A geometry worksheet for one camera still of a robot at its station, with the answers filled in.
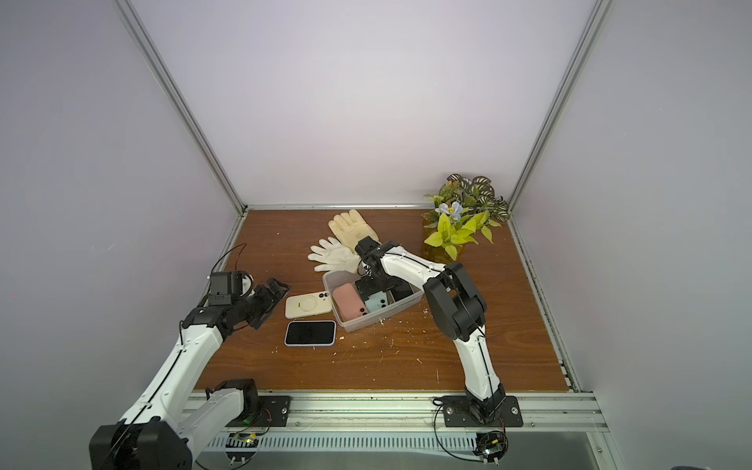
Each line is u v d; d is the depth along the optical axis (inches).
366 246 30.6
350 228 44.9
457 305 20.7
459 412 28.5
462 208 32.8
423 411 29.8
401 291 37.3
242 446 28.5
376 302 35.8
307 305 36.3
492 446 27.4
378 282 32.1
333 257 40.9
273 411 28.7
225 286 24.9
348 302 37.4
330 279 35.7
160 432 15.7
